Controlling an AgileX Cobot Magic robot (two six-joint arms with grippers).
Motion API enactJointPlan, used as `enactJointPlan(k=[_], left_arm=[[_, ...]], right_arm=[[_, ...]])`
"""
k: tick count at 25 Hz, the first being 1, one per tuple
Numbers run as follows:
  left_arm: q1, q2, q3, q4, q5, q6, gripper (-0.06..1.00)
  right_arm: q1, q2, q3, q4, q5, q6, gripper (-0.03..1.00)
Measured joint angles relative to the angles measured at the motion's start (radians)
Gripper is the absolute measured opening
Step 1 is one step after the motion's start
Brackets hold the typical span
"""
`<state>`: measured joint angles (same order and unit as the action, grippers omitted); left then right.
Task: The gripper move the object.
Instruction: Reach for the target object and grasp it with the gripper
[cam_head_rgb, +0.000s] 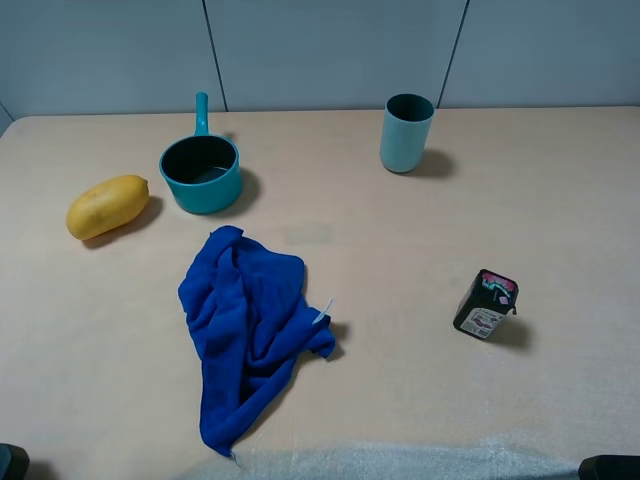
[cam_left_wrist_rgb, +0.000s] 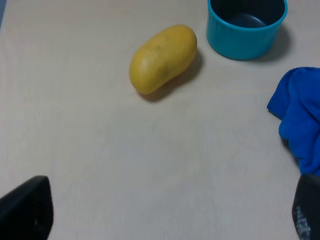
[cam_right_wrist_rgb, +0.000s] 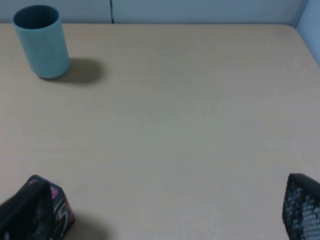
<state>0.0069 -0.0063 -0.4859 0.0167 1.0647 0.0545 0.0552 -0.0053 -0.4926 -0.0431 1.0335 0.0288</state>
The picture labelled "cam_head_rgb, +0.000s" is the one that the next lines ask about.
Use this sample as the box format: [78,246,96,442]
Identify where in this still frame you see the black gum box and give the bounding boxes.
[452,269,519,340]

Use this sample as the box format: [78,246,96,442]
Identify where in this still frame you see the black object bottom right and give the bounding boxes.
[578,455,640,480]

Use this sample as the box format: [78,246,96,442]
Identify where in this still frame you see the black object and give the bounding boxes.
[578,455,640,480]
[0,443,30,480]

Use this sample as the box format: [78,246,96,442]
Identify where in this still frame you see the black object bottom left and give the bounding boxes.
[0,443,30,480]

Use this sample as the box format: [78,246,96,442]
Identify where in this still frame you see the blue microfiber cloth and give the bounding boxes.
[178,226,336,457]

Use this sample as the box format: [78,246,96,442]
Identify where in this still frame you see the light blue plastic cup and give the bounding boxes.
[380,93,435,173]

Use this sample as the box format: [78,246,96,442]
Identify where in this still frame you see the yellow mango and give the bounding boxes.
[66,175,150,241]

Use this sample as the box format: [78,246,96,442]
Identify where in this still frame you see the teal saucepan with handle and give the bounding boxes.
[159,92,243,215]

